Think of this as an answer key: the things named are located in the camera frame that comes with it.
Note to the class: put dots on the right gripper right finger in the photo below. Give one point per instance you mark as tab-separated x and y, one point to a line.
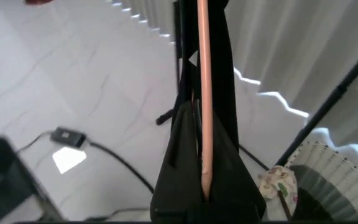
238	199

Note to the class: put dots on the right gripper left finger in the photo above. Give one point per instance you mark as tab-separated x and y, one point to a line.
172	193

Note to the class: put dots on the black garment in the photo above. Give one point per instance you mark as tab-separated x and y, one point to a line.
225	62

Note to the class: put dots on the white laundry basket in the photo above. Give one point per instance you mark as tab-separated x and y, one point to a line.
337	168

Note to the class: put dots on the black clothes rack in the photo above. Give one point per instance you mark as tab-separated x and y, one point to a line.
331	99

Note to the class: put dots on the cream printed garment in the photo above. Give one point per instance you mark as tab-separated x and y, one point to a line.
275	180

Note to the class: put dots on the black power adapter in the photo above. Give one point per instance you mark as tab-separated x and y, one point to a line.
67	137

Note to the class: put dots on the white curtain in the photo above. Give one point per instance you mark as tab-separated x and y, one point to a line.
275	37

